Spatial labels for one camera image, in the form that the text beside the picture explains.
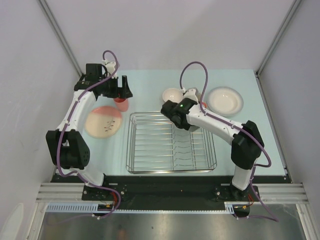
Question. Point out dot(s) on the white slotted cable duct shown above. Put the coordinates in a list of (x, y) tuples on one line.
[(95, 208)]

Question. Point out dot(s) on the orange white bowl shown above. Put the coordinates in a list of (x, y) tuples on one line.
[(174, 95)]

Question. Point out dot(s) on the white grey-rimmed deep plate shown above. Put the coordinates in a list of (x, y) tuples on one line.
[(225, 101)]

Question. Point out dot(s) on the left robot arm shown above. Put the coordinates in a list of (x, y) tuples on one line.
[(67, 147)]

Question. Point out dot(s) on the metal wire dish rack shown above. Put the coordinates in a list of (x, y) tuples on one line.
[(156, 146)]

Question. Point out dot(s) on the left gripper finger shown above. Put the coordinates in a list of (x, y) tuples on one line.
[(121, 94), (125, 90)]

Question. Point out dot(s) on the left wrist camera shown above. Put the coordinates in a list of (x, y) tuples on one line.
[(110, 66)]

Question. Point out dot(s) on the aluminium front rail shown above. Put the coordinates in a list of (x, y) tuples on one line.
[(285, 193)]

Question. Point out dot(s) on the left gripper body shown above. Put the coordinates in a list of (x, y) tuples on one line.
[(110, 87)]

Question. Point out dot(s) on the aluminium frame post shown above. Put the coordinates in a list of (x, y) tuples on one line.
[(293, 9), (52, 20)]

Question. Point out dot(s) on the right aluminium frame post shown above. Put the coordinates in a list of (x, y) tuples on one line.
[(293, 9)]

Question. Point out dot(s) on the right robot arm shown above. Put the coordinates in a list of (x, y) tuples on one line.
[(183, 108)]

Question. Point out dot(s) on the pink cream floral plate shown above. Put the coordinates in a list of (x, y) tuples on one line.
[(103, 122)]

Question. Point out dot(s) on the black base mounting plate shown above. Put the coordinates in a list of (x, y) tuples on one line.
[(170, 193)]

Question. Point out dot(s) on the left aluminium frame post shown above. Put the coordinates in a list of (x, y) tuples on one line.
[(52, 20)]

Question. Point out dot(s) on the pink plastic cup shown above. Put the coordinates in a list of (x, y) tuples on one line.
[(122, 104)]

